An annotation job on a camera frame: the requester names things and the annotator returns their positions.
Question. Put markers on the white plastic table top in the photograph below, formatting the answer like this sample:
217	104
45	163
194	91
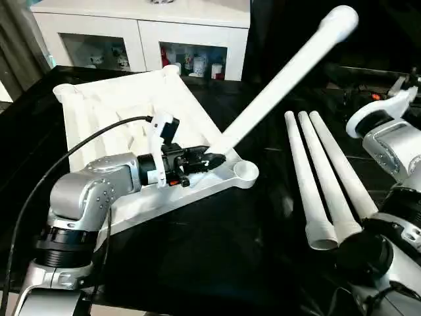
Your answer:
112	105

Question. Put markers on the white plastic table leg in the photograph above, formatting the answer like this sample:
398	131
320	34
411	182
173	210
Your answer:
329	191
283	79
342	171
306	184

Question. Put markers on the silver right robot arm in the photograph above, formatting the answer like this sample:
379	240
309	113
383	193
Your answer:
395	191

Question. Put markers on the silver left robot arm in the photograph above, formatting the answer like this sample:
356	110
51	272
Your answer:
79	210

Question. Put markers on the black mat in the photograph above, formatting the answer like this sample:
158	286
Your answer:
230	263

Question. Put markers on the white cabinet with glass doors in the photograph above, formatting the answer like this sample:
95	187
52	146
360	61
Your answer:
145	26

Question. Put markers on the black furniture with gold label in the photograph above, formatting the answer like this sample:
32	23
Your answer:
309	26

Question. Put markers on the grey curtain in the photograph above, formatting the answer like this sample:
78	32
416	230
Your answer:
20	39

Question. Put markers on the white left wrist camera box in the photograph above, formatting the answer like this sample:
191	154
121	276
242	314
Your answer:
161	135

